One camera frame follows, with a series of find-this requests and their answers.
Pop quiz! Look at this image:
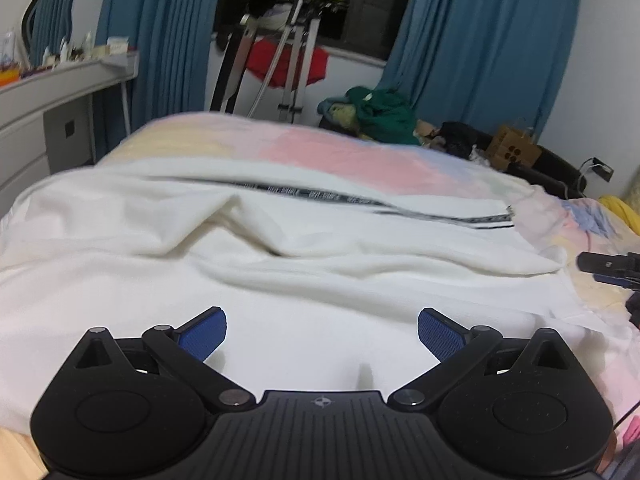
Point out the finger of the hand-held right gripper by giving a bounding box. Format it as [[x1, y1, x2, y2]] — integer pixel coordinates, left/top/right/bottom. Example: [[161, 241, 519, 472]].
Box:
[[592, 272, 640, 291], [576, 252, 640, 274]]

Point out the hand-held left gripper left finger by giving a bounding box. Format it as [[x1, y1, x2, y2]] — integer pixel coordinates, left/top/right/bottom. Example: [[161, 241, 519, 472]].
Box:
[[73, 306, 257, 410]]

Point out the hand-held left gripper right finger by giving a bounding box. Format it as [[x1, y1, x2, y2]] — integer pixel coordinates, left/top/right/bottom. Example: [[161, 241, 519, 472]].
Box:
[[388, 307, 571, 410]]

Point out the white garment with black stripe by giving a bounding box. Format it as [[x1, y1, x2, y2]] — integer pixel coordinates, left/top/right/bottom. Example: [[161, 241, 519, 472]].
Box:
[[0, 160, 632, 442]]

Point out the metal clothes drying rack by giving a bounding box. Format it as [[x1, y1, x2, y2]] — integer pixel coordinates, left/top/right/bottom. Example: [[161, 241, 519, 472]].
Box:
[[209, 0, 347, 125]]

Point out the yellow cloth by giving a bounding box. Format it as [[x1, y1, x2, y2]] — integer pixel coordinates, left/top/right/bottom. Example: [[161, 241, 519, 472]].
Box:
[[597, 195, 640, 237]]

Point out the black sofa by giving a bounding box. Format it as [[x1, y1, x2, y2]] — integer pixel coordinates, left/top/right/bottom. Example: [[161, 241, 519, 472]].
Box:
[[439, 121, 587, 200]]

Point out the brown cardboard box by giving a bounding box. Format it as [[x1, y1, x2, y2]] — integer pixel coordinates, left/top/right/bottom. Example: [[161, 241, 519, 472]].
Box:
[[487, 125, 542, 172]]

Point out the pastel patterned bed blanket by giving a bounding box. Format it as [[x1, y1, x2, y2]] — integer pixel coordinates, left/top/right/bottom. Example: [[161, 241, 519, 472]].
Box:
[[0, 110, 640, 480]]

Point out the green cloth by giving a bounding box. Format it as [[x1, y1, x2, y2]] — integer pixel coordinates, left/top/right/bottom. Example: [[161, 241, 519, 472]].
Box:
[[344, 86, 422, 147]]

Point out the blue curtain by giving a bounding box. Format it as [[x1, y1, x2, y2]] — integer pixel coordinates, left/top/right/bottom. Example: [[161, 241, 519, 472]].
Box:
[[376, 0, 584, 147], [94, 0, 232, 137]]

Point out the grey dressing table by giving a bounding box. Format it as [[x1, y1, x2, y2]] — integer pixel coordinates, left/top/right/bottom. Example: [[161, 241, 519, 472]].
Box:
[[0, 51, 139, 222]]

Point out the red cloth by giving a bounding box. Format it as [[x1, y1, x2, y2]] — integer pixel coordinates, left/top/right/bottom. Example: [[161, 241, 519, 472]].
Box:
[[244, 39, 330, 87]]

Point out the dark window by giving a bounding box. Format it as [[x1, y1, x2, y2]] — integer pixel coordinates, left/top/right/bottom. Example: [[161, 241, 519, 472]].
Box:
[[214, 0, 427, 60]]

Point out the clear bottle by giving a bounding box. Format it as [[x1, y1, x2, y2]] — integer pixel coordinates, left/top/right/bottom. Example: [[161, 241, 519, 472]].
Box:
[[2, 29, 24, 69]]

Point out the wavy framed mirror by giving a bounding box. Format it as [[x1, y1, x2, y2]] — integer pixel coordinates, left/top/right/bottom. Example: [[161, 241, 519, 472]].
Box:
[[20, 0, 77, 69]]

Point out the wall power socket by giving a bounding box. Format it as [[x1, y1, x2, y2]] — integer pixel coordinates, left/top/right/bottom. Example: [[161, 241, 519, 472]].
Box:
[[591, 157, 615, 183]]

